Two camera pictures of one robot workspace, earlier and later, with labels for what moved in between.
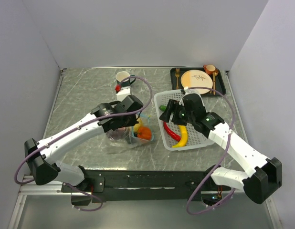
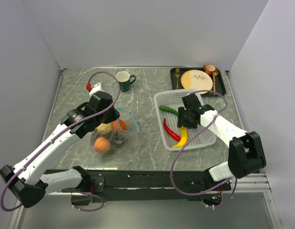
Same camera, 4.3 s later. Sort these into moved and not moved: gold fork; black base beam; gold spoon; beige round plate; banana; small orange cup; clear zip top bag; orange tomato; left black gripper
Moved: left black gripper; orange tomato; clear zip top bag
Not moved: beige round plate; small orange cup; gold fork; gold spoon; banana; black base beam
